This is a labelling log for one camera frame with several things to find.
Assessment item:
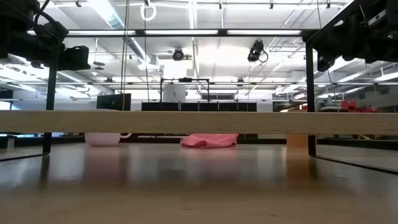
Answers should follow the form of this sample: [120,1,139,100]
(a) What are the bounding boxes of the pink plastic mug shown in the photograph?
[84,133,133,147]

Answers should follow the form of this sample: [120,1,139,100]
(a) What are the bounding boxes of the row of black panels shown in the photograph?
[141,101,257,112]

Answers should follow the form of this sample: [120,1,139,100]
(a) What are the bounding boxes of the light wooden shelf board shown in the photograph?
[0,110,398,136]

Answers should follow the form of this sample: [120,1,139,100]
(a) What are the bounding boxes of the pink cloth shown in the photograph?
[180,133,239,149]

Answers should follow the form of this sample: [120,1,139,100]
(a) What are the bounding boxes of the white cable loop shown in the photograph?
[139,2,157,22]

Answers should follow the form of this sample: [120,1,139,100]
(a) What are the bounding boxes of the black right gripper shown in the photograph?
[317,54,337,73]

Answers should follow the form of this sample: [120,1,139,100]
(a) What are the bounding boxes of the orange faceted mug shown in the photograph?
[285,134,309,148]

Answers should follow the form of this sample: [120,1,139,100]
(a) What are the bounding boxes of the red background objects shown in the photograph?
[340,100,379,113]

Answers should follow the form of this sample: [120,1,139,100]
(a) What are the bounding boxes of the thin black background frame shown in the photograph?
[159,77,210,104]

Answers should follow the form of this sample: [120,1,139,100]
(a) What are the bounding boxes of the black metal shelf leg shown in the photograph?
[0,133,53,162]
[307,134,398,174]

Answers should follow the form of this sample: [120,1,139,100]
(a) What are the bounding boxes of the round black ceiling camera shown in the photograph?
[172,47,185,62]

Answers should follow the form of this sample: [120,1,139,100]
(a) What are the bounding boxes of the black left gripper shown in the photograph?
[58,45,91,71]

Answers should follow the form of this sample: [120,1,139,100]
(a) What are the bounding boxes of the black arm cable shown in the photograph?
[33,0,52,26]

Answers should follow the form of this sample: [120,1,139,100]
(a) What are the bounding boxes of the thin hanging cable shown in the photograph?
[120,0,131,111]

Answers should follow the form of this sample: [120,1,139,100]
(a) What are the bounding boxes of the black camera with cable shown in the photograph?
[247,39,269,63]

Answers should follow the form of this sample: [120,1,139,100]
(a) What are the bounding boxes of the white light strip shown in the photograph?
[67,30,137,35]
[226,29,302,35]
[144,29,219,35]

